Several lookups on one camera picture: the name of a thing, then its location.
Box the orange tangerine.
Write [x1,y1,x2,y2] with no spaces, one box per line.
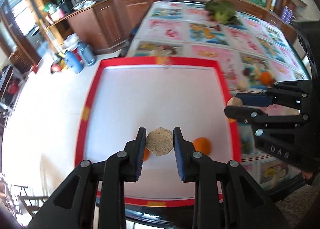
[193,137,212,156]
[259,72,273,86]
[143,148,150,162]

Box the beige puffed rice cake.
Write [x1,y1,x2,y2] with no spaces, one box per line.
[146,127,174,156]

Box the orange tangerine on table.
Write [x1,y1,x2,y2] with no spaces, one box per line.
[259,72,273,86]

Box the fruit print plastic tablecloth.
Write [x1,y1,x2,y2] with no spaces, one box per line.
[125,0,311,192]

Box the orange tangerine behind finger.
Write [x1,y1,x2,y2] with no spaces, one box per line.
[143,148,150,162]

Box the green leafy vegetable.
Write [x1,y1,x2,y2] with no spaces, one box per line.
[204,1,236,24]

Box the red rimmed white tray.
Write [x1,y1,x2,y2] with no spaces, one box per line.
[74,56,242,207]

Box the grey blue thermos flask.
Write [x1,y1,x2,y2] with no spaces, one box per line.
[76,41,96,66]

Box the wooden sideboard cabinet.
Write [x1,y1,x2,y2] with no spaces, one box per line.
[47,0,297,54]

